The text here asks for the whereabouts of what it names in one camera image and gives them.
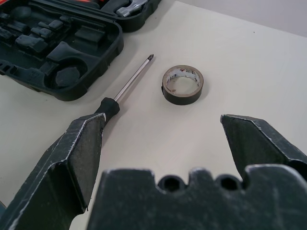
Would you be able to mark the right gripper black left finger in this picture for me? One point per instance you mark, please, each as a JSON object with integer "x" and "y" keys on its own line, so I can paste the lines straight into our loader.
{"x": 60, "y": 172}

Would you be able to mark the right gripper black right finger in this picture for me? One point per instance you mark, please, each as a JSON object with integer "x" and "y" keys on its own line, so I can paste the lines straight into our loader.
{"x": 259, "y": 143}

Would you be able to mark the black electrical tape roll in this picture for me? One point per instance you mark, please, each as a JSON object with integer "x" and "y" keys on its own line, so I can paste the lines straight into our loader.
{"x": 182, "y": 100}

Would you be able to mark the black orange Phillips screwdriver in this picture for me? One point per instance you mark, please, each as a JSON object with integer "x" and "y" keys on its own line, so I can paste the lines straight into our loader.
{"x": 130, "y": 79}

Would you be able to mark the black tool case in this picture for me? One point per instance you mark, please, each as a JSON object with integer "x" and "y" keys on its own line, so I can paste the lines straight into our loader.
{"x": 72, "y": 28}

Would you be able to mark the steel claw hammer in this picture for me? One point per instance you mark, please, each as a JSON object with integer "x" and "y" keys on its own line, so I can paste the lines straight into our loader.
{"x": 124, "y": 12}

